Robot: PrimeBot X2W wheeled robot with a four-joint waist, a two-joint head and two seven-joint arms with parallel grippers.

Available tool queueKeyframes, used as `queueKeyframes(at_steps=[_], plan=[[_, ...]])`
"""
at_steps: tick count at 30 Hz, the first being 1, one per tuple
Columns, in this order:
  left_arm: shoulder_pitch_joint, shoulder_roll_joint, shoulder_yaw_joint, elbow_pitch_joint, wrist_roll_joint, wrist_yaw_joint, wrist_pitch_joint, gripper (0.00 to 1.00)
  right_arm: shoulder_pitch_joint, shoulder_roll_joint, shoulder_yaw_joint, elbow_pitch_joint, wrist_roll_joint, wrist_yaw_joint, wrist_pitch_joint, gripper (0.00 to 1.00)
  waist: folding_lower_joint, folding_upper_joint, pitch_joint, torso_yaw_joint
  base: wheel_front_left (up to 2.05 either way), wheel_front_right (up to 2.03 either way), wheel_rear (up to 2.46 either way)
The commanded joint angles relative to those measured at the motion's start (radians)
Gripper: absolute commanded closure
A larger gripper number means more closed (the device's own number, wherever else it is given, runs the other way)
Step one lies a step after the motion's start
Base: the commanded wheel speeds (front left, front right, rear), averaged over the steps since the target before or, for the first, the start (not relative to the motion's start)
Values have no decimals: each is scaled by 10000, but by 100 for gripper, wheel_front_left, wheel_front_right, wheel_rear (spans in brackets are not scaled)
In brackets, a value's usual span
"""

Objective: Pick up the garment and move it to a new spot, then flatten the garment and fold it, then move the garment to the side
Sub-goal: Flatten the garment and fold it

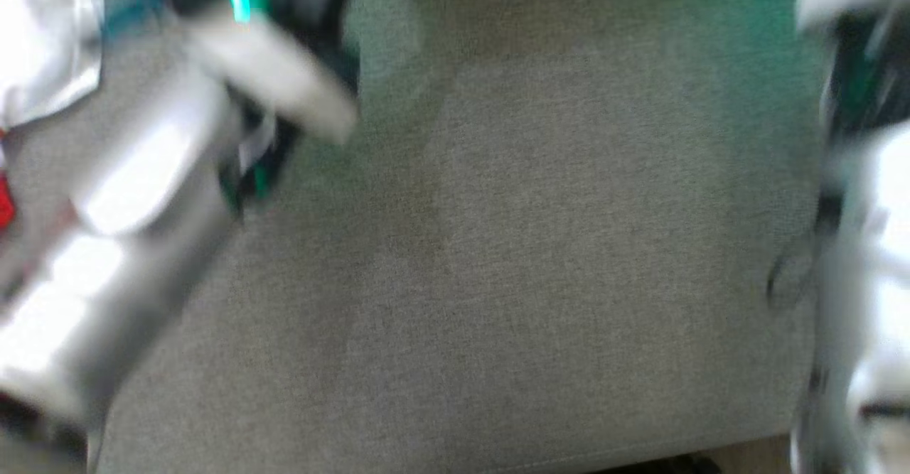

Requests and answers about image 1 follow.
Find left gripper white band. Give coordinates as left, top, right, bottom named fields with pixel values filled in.
left=185, top=0, right=360, bottom=145

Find red jersey white sleeves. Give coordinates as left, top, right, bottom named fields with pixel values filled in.
left=0, top=0, right=106, bottom=230

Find large grey sofa chaise cushion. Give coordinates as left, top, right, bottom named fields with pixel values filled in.
left=0, top=0, right=854, bottom=474

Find left arm blue-plug cable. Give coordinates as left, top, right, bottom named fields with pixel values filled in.
left=103, top=0, right=168, bottom=38

